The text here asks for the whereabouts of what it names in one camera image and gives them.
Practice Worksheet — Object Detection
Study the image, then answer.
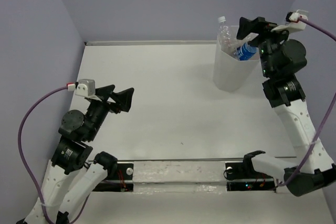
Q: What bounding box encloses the metal rail front edge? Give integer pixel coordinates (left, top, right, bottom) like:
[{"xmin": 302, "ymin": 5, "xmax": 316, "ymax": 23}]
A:
[{"xmin": 118, "ymin": 157, "xmax": 243, "ymax": 163}]

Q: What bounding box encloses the clear plastic bag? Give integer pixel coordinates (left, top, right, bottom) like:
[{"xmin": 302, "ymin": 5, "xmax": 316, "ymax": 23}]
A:
[{"xmin": 217, "ymin": 16, "xmax": 231, "ymax": 47}]

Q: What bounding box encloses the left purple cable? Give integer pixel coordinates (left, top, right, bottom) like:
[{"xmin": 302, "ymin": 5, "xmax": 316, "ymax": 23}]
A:
[{"xmin": 17, "ymin": 84, "xmax": 90, "ymax": 224}]

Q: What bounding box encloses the white octagonal plastic bin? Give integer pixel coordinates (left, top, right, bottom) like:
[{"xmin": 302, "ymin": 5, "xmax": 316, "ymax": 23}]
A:
[{"xmin": 213, "ymin": 39, "xmax": 260, "ymax": 92}]

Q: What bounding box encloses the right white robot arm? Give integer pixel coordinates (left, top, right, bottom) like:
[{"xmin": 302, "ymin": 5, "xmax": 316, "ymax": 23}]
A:
[{"xmin": 236, "ymin": 12, "xmax": 335, "ymax": 197}]

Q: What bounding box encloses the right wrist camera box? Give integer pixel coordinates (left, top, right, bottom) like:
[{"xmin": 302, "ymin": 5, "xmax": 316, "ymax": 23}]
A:
[{"xmin": 271, "ymin": 9, "xmax": 309, "ymax": 33}]

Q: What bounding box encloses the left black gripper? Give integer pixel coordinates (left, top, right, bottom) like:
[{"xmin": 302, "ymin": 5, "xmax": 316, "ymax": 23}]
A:
[{"xmin": 86, "ymin": 84, "xmax": 135, "ymax": 140}]

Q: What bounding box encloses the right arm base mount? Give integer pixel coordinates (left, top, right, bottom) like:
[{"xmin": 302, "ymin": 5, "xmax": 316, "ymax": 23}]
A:
[{"xmin": 223, "ymin": 162, "xmax": 276, "ymax": 192}]

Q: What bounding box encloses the blue label water bottle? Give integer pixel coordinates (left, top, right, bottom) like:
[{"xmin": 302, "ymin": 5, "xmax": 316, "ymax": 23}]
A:
[{"xmin": 233, "ymin": 42, "xmax": 257, "ymax": 61}]

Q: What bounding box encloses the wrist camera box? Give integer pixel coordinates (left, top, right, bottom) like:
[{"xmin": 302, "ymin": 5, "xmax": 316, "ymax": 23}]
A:
[
  {"xmin": 75, "ymin": 79, "xmax": 96, "ymax": 97},
  {"xmin": 271, "ymin": 9, "xmax": 309, "ymax": 33}
]

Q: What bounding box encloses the clear bottle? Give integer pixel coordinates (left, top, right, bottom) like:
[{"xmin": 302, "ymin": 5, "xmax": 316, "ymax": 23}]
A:
[{"xmin": 220, "ymin": 36, "xmax": 237, "ymax": 55}]

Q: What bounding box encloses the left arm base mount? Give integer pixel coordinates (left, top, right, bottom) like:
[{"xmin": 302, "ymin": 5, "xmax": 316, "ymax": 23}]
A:
[{"xmin": 93, "ymin": 163, "xmax": 134, "ymax": 193}]

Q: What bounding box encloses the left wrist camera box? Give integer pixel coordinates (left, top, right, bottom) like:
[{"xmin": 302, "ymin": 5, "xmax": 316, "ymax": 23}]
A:
[{"xmin": 75, "ymin": 79, "xmax": 96, "ymax": 97}]

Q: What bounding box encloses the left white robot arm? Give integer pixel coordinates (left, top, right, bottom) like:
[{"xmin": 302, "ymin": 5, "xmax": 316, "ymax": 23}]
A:
[{"xmin": 17, "ymin": 79, "xmax": 134, "ymax": 223}]

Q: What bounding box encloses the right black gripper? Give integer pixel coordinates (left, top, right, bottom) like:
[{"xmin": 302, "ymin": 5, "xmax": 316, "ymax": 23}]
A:
[{"xmin": 236, "ymin": 16, "xmax": 295, "ymax": 78}]

